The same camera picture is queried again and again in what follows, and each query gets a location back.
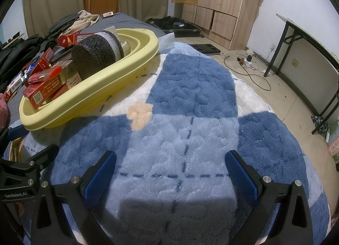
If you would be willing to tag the wall socket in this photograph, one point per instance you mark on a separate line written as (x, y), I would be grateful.
(294, 63)

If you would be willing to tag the beige tape roll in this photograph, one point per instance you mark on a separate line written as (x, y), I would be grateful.
(125, 45)

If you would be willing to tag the cardboard piece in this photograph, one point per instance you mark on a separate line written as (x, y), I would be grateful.
(111, 30)

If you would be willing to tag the woven basket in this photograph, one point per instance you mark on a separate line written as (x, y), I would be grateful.
(16, 149)

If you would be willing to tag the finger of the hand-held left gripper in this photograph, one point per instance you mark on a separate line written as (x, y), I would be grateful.
(39, 158)
(16, 131)

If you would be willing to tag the yellow plastic basin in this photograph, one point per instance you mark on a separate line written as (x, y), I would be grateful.
(106, 86)

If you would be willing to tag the black folding table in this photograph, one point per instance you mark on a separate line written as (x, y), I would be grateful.
(282, 35)

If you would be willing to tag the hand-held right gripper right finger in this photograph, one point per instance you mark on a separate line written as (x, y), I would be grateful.
(242, 178)

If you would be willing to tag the pink cloth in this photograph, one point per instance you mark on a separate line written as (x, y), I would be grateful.
(3, 110)

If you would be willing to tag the red white tube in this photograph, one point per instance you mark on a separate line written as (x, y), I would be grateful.
(51, 71)

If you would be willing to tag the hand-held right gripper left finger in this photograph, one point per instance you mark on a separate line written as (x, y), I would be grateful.
(99, 181)

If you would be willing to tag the black round sponge grey band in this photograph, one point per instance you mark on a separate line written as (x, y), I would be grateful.
(90, 54)

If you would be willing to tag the dark cloth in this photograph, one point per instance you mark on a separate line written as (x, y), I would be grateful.
(319, 123)

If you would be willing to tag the red silver-top cigarette box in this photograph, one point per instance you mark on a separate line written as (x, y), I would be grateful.
(39, 95)

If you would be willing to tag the blue checkered fluffy blanket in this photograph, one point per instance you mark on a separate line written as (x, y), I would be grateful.
(190, 88)

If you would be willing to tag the black floor tray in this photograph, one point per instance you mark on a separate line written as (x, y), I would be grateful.
(206, 48)

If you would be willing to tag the beige garment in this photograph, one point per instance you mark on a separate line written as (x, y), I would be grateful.
(82, 19)

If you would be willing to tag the dark green garment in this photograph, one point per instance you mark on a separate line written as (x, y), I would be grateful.
(62, 23)

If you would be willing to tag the pile of red boxes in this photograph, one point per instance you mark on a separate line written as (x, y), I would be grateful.
(43, 59)

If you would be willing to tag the white power strip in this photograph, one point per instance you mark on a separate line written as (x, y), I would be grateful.
(249, 61)

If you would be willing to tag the black open suitcase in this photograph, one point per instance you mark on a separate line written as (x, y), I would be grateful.
(172, 23)

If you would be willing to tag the small copper box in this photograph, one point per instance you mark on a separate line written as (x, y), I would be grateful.
(108, 14)

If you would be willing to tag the pink package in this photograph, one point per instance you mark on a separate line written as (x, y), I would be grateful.
(334, 149)

